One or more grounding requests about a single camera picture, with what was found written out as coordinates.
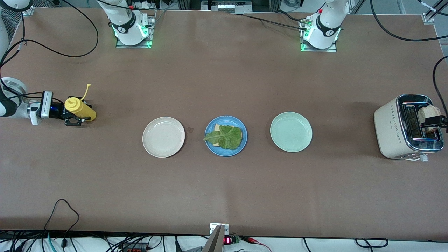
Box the yellow squeeze bottle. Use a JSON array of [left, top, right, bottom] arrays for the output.
[[64, 83, 97, 122]]

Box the toasted bread slice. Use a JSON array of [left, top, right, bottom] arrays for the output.
[[418, 105, 442, 133], [212, 123, 242, 147]]

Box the green lettuce leaf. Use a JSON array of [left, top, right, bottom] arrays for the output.
[[203, 125, 243, 150]]

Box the beige plate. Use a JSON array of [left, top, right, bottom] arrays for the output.
[[142, 117, 186, 158]]

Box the green plate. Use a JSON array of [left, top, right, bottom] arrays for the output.
[[270, 112, 313, 153]]

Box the blue plate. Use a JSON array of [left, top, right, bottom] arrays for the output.
[[204, 115, 248, 157]]

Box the cream and chrome toaster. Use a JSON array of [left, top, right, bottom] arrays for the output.
[[373, 94, 445, 162]]

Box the grey mesh fabric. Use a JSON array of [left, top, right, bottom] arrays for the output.
[[2, 9, 22, 40]]

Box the grey device with white lights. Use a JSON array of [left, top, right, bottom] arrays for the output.
[[201, 0, 252, 13]]

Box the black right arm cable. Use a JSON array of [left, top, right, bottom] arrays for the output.
[[0, 0, 99, 105]]

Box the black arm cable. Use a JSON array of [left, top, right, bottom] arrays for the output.
[[370, 0, 448, 118], [0, 0, 99, 105]]

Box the thin black cable loop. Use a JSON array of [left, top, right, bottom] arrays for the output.
[[44, 198, 80, 236]]

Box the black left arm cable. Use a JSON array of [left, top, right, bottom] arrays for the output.
[[370, 0, 448, 118]]

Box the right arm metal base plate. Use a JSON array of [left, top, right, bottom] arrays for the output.
[[115, 10, 156, 49]]

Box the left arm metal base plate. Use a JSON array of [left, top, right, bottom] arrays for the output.
[[300, 17, 337, 53]]

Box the flat black cable loop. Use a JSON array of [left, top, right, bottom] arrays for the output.
[[355, 238, 389, 248]]

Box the white mount bracket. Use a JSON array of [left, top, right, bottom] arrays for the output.
[[210, 223, 229, 235]]

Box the black cable across table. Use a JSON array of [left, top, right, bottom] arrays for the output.
[[227, 10, 308, 31]]

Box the red clip cable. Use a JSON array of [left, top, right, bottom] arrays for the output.
[[241, 236, 272, 252]]

